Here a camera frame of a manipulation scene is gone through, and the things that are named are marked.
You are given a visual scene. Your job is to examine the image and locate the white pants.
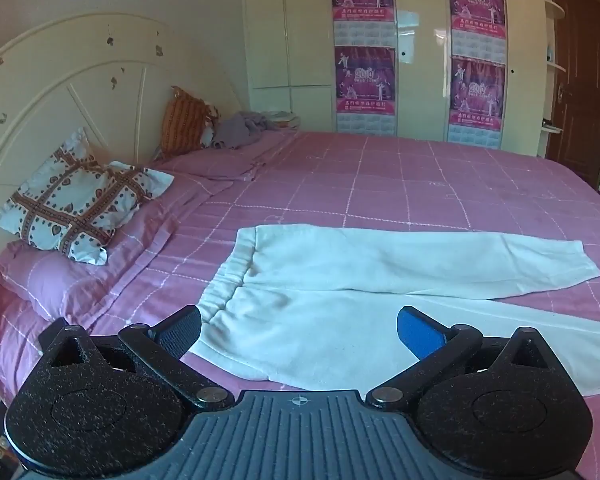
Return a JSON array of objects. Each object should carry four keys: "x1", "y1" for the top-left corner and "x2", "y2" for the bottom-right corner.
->
[{"x1": 193, "y1": 224, "x2": 600, "y2": 396}]

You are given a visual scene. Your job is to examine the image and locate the pink checked bedspread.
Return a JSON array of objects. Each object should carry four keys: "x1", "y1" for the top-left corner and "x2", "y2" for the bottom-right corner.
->
[{"x1": 0, "y1": 128, "x2": 600, "y2": 461}]

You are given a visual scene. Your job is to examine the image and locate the white heart patterned pillow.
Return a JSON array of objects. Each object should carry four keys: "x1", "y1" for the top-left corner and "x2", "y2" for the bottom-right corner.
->
[{"x1": 0, "y1": 128, "x2": 174, "y2": 266}]

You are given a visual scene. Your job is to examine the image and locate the pink pillow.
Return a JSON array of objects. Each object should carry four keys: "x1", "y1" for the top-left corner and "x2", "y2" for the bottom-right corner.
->
[{"x1": 154, "y1": 130, "x2": 300, "y2": 181}]

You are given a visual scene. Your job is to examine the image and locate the grey crumpled garment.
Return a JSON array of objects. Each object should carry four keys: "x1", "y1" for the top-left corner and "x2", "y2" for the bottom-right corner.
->
[{"x1": 211, "y1": 112, "x2": 278, "y2": 150}]

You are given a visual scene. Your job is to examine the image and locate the orange knitted cushion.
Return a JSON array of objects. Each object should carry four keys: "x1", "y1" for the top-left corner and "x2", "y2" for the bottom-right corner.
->
[{"x1": 160, "y1": 86, "x2": 219, "y2": 158}]

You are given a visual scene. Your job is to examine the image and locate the lower right purple poster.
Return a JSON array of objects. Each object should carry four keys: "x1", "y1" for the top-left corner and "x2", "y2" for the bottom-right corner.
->
[{"x1": 446, "y1": 56, "x2": 506, "y2": 150}]

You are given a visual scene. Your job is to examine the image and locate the purple poster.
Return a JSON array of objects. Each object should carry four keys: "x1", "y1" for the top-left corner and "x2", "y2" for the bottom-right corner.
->
[
  {"x1": 332, "y1": 0, "x2": 396, "y2": 49},
  {"x1": 449, "y1": 0, "x2": 507, "y2": 65},
  {"x1": 335, "y1": 46, "x2": 396, "y2": 136},
  {"x1": 446, "y1": 56, "x2": 506, "y2": 150}
]

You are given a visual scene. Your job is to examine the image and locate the lower left purple poster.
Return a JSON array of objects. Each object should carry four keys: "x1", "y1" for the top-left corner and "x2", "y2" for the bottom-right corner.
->
[{"x1": 335, "y1": 46, "x2": 396, "y2": 136}]

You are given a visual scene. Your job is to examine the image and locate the brown wooden door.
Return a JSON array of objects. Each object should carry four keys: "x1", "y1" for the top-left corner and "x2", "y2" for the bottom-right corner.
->
[{"x1": 547, "y1": 0, "x2": 600, "y2": 188}]

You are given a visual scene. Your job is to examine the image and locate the upper right purple poster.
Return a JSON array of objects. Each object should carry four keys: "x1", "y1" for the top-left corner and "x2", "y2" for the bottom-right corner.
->
[{"x1": 449, "y1": 0, "x2": 507, "y2": 65}]

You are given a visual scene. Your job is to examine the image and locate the upper left purple poster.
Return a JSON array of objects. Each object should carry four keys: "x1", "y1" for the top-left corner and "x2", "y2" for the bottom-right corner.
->
[{"x1": 332, "y1": 0, "x2": 396, "y2": 49}]

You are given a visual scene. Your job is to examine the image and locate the cream wardrobe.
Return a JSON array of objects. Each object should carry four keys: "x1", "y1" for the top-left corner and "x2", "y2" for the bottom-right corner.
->
[{"x1": 244, "y1": 0, "x2": 547, "y2": 155}]

